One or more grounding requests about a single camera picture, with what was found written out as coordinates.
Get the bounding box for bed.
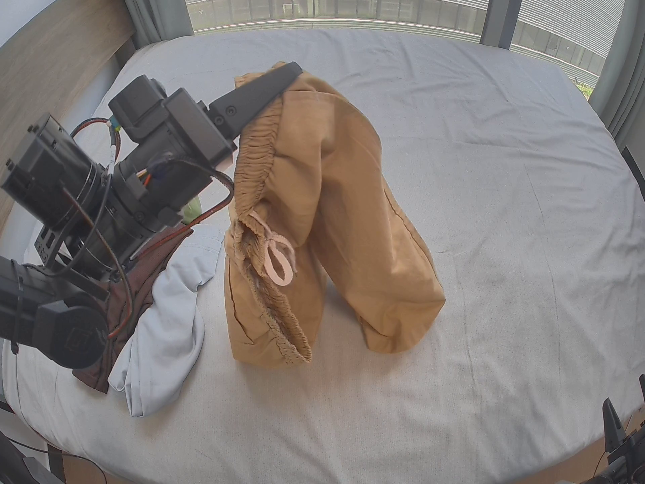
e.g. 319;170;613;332
0;0;645;484

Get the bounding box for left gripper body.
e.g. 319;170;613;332
117;89;238;231

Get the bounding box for pale blue garment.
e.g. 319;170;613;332
108;225;225;418

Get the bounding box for grey-green curtain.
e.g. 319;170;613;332
112;0;196;56
589;0;645;145

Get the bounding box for brown garment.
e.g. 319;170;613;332
73;225;195;394

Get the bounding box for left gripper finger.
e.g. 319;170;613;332
207;62;304;140

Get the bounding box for tan shorts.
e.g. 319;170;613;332
223;61;447;369

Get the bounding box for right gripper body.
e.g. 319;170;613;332
609;429;645;478

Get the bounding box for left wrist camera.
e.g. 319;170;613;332
108;75;169;145

